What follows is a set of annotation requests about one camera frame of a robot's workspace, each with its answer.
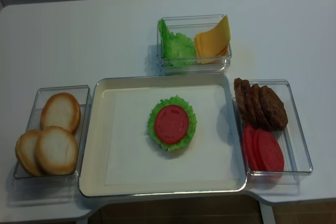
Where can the clear lettuce and cheese container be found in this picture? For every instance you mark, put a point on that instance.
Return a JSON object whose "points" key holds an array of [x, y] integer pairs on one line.
{"points": [[190, 26]]}

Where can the brown patty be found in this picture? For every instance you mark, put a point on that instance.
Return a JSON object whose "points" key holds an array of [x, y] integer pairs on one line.
{"points": [[273, 108], [248, 104], [240, 100], [262, 121]]}

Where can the red tomato slice middle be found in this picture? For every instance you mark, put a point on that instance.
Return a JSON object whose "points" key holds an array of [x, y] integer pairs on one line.
{"points": [[259, 164]]}

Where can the bun half front right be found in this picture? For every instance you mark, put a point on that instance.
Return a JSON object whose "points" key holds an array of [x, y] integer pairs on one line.
{"points": [[56, 151]]}

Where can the white paper tray liner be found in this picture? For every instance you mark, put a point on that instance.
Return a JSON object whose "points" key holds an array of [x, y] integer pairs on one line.
{"points": [[134, 158]]}

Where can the bun half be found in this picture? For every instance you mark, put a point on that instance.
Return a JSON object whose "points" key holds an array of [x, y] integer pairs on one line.
{"points": [[62, 110], [25, 152], [56, 151]]}

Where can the bun half at back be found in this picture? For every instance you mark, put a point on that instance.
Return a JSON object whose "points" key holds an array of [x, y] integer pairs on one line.
{"points": [[62, 110]]}

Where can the red tomato slice on tray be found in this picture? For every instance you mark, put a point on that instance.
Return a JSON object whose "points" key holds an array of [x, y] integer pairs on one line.
{"points": [[171, 124]]}

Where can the red tomato slice left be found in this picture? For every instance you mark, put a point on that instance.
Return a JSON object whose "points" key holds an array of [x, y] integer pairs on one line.
{"points": [[248, 140]]}

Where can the clear plastic bun container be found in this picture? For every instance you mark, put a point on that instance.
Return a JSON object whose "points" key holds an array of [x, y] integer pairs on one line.
{"points": [[83, 96]]}

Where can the bun half front left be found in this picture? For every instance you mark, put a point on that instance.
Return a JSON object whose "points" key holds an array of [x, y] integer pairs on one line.
{"points": [[25, 152]]}

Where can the clear patty and tomato container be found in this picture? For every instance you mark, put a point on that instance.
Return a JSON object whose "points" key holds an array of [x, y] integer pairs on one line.
{"points": [[291, 140]]}

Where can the red tomato slice right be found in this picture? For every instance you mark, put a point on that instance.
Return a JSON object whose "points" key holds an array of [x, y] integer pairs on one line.
{"points": [[270, 153]]}

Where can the white rectangular serving tray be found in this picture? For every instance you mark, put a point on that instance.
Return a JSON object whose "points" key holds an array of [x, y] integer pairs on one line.
{"points": [[95, 159]]}

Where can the yellow cheese slice stack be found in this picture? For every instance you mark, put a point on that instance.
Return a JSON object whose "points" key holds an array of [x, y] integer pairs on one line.
{"points": [[213, 43]]}

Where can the green lettuce in container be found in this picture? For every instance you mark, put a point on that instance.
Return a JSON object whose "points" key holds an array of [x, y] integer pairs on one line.
{"points": [[178, 49]]}

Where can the green lettuce leaf on tray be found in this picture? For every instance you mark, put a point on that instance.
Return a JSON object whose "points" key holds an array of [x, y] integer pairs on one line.
{"points": [[184, 142]]}

